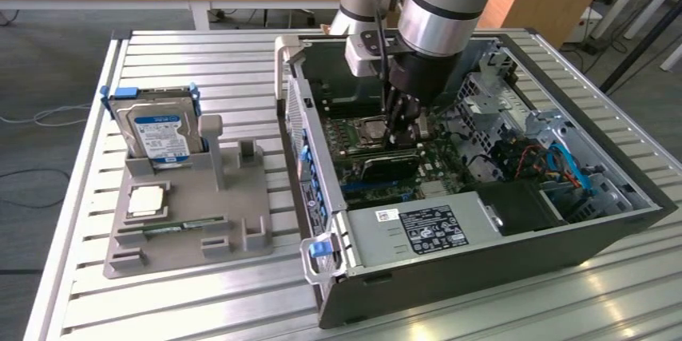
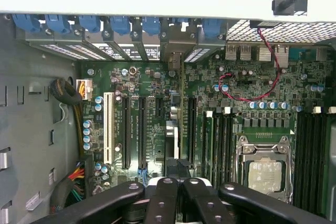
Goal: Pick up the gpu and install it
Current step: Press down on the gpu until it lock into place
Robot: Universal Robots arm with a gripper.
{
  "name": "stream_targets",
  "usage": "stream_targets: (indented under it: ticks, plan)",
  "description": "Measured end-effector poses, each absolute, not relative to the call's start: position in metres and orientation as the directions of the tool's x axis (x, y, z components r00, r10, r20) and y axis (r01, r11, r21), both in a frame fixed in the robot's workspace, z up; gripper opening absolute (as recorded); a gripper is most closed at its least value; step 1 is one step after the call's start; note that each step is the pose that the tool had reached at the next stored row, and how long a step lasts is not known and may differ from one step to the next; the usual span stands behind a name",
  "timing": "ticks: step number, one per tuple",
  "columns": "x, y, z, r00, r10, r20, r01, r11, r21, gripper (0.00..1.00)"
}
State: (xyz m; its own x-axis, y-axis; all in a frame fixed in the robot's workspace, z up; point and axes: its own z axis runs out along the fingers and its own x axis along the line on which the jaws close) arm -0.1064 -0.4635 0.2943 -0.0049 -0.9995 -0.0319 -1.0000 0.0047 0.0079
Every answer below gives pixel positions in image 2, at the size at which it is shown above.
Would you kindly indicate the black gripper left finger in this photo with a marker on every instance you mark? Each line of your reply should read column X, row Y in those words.
column 160, row 203

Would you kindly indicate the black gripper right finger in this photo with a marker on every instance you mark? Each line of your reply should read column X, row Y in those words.
column 210, row 205

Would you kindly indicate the black RAM slot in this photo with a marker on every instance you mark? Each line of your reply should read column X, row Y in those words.
column 308, row 155
column 324, row 142
column 300, row 155
column 230, row 129
column 223, row 145
column 316, row 155
column 216, row 145

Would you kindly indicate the CPU seated in socket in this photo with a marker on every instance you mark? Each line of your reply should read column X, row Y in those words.
column 265, row 174

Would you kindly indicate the metal socket locking lever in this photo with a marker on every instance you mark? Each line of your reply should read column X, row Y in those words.
column 284, row 142
column 242, row 141

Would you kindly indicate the long black expansion slot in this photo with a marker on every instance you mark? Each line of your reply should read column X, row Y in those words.
column 192, row 129
column 126, row 129
column 142, row 129

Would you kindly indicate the metal CPU socket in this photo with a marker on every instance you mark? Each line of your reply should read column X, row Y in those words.
column 262, row 150

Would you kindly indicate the white PCI expansion slot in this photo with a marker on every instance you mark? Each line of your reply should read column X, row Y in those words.
column 108, row 129

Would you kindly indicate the short black expansion slot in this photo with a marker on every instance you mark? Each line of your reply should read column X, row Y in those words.
column 160, row 107

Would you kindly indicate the green motherboard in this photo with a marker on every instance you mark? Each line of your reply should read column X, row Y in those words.
column 199, row 77

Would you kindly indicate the white power connector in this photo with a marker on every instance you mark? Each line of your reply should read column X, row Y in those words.
column 88, row 89

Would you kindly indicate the black grey PC case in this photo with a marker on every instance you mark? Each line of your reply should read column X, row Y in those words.
column 31, row 129

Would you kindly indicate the blue card retention clip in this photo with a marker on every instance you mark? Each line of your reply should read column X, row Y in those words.
column 89, row 23
column 151, row 26
column 56, row 23
column 26, row 23
column 212, row 27
column 119, row 24

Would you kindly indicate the black case latch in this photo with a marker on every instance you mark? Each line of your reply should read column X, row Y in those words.
column 288, row 5

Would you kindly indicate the black intrusion switch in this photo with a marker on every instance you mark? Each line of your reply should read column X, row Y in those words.
column 262, row 24

